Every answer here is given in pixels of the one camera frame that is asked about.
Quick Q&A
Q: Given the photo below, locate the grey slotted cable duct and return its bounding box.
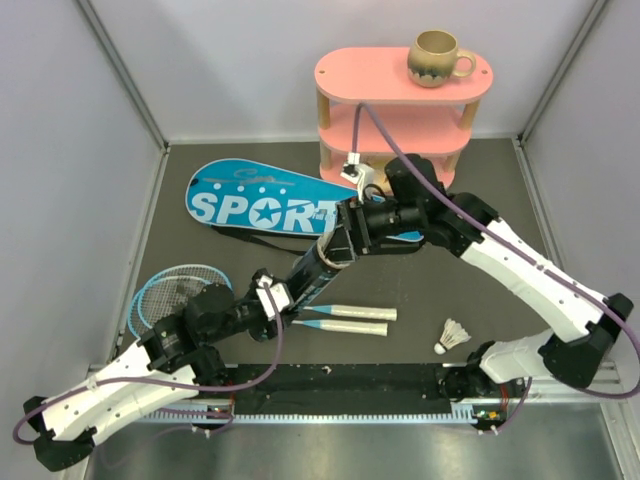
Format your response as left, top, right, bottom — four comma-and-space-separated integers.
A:
99, 402, 506, 426

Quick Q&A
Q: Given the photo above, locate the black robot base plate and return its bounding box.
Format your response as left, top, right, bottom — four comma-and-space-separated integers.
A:
234, 363, 472, 415

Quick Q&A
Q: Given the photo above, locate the white feather shuttlecock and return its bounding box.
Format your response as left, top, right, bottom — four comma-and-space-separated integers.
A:
434, 318, 471, 355

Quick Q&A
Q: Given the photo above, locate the pink three-tier shelf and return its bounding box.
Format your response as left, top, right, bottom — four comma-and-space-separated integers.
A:
314, 47, 493, 186

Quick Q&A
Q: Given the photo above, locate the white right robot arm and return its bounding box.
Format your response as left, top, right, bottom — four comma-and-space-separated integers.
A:
315, 154, 633, 396

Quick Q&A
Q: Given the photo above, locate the round painted beige coaster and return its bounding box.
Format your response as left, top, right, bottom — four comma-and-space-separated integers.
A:
359, 153, 394, 194

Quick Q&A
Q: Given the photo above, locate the blue badminton racket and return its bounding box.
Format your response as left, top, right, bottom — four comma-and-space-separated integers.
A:
127, 270, 388, 339
134, 264, 397, 326

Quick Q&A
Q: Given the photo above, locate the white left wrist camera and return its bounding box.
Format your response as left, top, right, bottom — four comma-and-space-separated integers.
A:
248, 270, 293, 322

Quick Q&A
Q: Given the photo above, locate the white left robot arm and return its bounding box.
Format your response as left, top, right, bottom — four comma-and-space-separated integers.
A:
21, 270, 302, 472

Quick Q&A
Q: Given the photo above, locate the black shuttlecock tube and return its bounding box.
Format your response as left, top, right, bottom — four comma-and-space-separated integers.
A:
284, 234, 352, 322

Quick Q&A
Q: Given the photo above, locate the beige ceramic mug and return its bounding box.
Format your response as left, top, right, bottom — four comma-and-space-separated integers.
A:
407, 30, 476, 88

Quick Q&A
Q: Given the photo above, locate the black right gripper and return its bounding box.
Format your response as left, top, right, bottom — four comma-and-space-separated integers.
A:
318, 195, 422, 266

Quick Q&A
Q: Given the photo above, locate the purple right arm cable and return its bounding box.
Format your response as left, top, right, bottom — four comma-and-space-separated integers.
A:
349, 99, 640, 401

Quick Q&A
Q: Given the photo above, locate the blue sport racket bag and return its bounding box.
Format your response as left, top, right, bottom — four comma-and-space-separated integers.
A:
185, 158, 427, 246

